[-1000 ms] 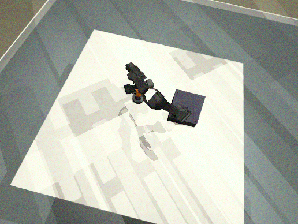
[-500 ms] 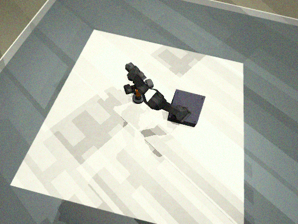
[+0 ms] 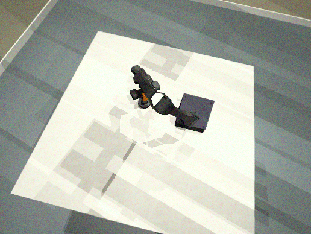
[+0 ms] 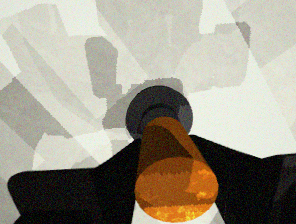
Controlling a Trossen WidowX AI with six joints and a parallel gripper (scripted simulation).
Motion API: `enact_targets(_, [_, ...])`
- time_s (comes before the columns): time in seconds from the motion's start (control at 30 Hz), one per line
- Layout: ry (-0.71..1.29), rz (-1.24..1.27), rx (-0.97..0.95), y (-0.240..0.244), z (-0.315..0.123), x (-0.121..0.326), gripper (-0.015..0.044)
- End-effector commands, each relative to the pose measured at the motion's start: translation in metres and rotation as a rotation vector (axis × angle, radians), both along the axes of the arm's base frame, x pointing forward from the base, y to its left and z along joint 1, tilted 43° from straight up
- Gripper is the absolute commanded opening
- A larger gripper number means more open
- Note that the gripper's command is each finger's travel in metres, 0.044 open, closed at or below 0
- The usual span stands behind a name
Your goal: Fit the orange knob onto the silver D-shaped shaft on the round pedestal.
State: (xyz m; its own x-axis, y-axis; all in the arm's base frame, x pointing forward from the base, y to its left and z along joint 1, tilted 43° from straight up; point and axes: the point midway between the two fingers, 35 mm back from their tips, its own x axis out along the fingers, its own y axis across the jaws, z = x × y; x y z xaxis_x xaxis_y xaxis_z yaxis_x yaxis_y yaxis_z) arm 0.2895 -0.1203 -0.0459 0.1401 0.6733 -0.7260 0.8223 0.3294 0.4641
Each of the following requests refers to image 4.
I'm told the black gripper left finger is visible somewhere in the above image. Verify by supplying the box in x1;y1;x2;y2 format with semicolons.
7;138;141;224

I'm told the orange knob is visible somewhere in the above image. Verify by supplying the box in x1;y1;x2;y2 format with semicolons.
134;117;218;223

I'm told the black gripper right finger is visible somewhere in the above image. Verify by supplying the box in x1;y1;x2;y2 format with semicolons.
189;134;296;224

